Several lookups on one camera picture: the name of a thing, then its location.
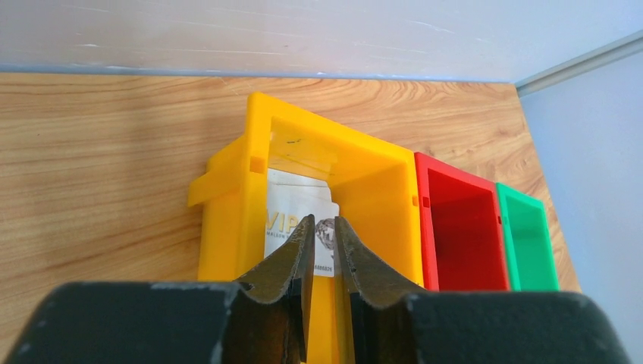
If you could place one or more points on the yellow plastic bin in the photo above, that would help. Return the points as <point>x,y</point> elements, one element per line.
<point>373,182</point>

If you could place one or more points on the green plastic bin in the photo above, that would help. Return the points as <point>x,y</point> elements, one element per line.
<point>529,253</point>

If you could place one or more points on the silver card in yellow bin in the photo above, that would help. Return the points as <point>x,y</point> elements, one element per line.
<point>300,184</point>

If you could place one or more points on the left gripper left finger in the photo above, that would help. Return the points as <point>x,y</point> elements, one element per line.
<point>261,317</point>

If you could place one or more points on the red plastic bin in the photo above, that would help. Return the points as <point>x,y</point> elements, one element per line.
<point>461,235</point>

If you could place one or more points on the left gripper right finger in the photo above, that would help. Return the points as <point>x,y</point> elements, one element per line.
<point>383,317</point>

